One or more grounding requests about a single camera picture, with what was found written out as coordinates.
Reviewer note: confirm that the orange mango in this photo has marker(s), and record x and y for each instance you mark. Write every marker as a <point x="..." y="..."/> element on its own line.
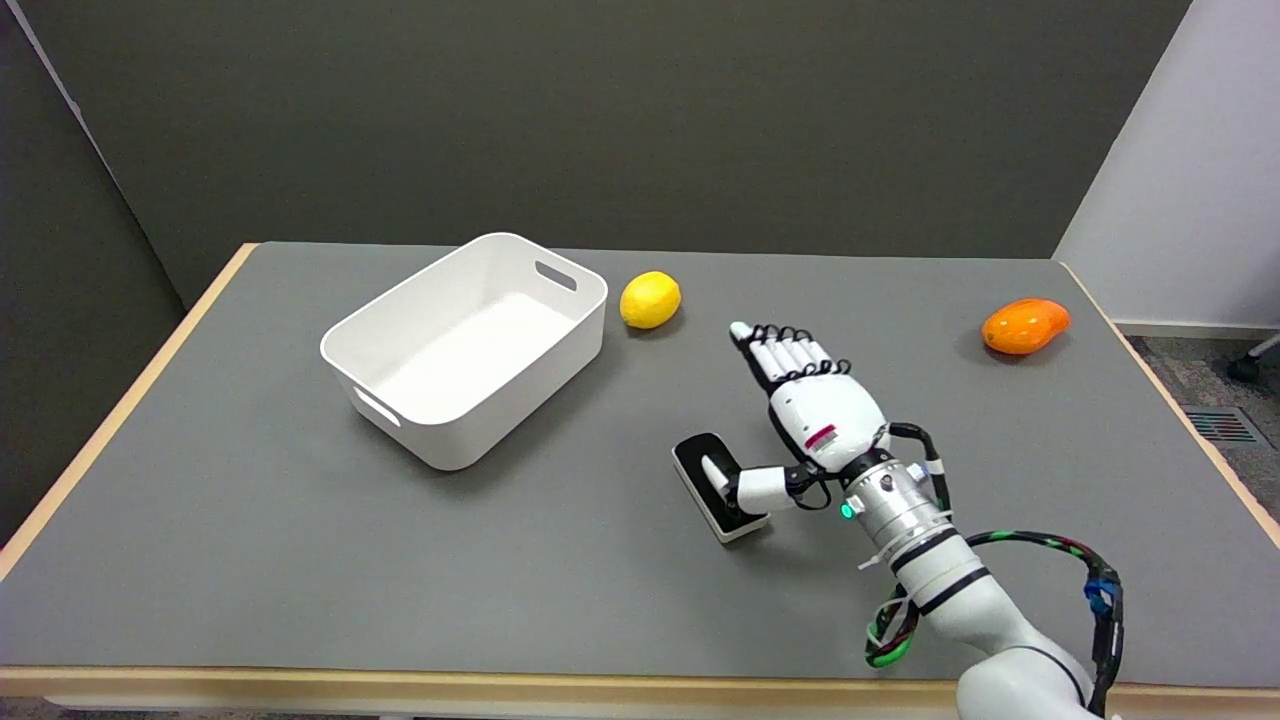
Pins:
<point x="1025" y="325"/>

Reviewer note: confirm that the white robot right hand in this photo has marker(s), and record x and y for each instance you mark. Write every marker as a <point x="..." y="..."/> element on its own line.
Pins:
<point x="825" y="410"/>

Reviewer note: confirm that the white plastic bin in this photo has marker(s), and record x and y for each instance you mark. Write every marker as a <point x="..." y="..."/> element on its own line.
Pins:
<point x="470" y="350"/>

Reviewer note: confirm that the black chalkboard eraser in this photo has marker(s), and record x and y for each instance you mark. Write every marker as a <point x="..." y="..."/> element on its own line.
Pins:
<point x="700" y="450"/>

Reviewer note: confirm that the floor vent grille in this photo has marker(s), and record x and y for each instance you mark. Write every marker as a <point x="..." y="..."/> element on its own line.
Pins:
<point x="1225" y="427"/>

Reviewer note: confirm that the chair caster leg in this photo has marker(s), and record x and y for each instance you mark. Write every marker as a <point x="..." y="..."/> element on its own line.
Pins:
<point x="1250" y="362"/>

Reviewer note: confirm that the yellow lemon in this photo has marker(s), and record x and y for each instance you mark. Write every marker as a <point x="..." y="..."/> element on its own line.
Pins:
<point x="650" y="300"/>

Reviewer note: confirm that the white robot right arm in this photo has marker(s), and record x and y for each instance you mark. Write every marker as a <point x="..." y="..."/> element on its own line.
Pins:
<point x="960" y="590"/>

